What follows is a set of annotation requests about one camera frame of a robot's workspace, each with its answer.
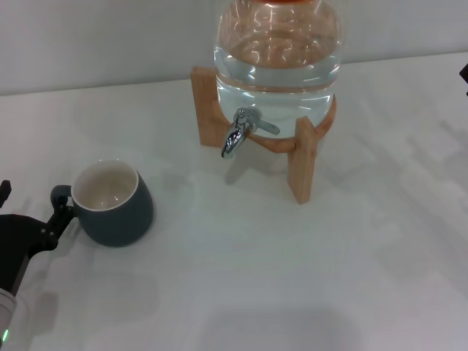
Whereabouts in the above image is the glass water dispenser jar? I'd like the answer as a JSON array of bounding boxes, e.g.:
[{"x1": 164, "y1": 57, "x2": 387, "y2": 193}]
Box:
[{"x1": 211, "y1": 0, "x2": 347, "y2": 139}]

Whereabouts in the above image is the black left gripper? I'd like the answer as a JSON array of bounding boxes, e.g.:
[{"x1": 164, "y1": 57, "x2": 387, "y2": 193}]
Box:
[{"x1": 0, "y1": 179, "x2": 77, "y2": 296}]

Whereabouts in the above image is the chrome faucet with lever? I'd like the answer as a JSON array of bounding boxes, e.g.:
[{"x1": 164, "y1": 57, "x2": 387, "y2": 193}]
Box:
[{"x1": 220, "y1": 107, "x2": 282, "y2": 160}]

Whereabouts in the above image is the wooden dispenser stand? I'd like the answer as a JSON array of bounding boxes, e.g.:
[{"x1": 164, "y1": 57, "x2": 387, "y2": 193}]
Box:
[{"x1": 189, "y1": 65, "x2": 338, "y2": 203}]

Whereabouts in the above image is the black ceramic cup white inside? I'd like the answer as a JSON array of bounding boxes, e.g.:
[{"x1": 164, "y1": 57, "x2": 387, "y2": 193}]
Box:
[{"x1": 50, "y1": 157, "x2": 154, "y2": 248}]

